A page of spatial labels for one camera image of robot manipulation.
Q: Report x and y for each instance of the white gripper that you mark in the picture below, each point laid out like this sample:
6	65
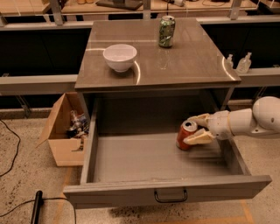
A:
219	122

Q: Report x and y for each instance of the red coke can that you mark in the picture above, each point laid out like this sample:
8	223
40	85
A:
187	128

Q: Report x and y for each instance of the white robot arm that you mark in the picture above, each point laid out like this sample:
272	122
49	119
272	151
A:
262	120

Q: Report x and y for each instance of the grey cabinet with counter top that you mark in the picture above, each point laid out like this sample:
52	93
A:
193	62

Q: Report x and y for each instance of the open grey top drawer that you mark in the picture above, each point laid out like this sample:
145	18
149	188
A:
133	152

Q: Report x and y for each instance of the green soda can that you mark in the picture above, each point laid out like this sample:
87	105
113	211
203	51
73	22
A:
166	31

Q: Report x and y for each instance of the clear sanitizer bottle large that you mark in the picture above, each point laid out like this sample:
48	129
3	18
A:
244	64

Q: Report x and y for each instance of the white bowl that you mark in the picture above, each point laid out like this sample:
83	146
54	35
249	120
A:
120	57

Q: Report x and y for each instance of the clutter of items in box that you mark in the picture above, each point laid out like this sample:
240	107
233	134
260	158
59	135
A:
79	125

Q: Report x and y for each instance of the cardboard box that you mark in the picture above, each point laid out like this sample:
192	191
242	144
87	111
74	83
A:
67	151

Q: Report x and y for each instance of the black drawer handle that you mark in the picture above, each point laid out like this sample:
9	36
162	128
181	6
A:
164	197

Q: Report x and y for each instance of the grey metal shelf rail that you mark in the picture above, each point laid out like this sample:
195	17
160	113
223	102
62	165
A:
37	85

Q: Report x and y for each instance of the black plug with cable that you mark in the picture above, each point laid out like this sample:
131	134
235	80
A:
37	209

